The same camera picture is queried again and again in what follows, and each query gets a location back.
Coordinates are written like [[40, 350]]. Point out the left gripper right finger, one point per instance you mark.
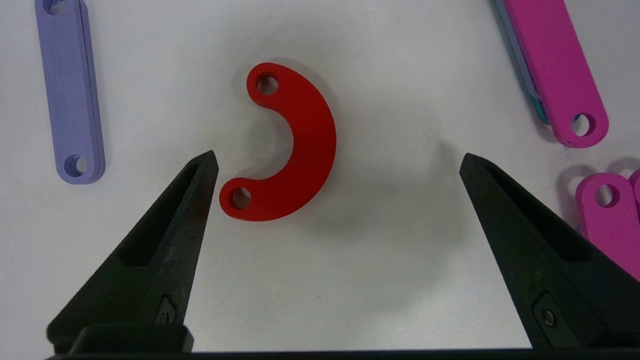
[[550, 280]]

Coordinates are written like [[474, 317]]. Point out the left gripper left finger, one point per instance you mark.
[[175, 250]]

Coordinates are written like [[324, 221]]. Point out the small red arc piece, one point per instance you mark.
[[310, 140]]

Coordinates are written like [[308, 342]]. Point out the short purple bar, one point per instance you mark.
[[70, 100]]

